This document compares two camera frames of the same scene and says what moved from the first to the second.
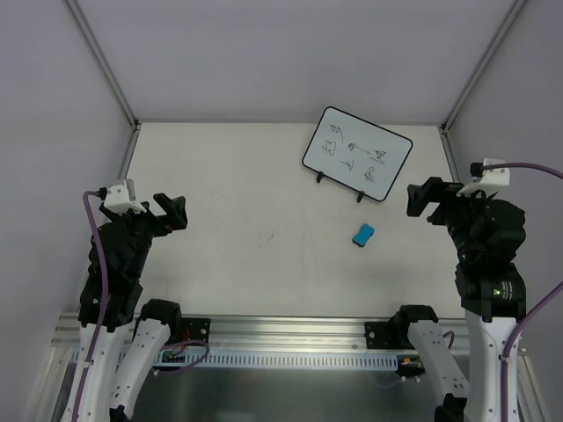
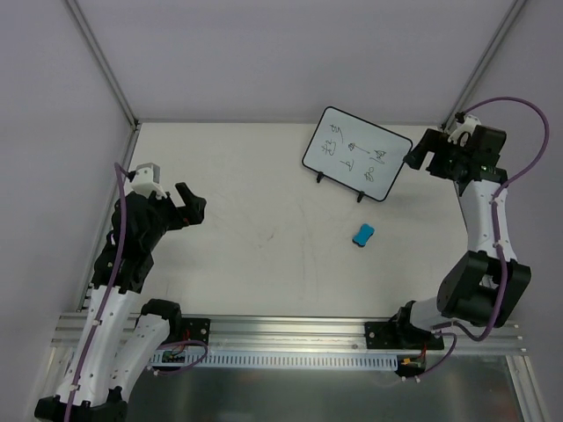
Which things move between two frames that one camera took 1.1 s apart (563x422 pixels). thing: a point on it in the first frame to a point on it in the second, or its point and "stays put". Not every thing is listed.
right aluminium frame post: x=509 y=18 stays put
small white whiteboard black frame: x=354 y=156 stays put
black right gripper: x=434 y=200 to x=434 y=149
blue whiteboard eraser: x=363 y=235 stays put
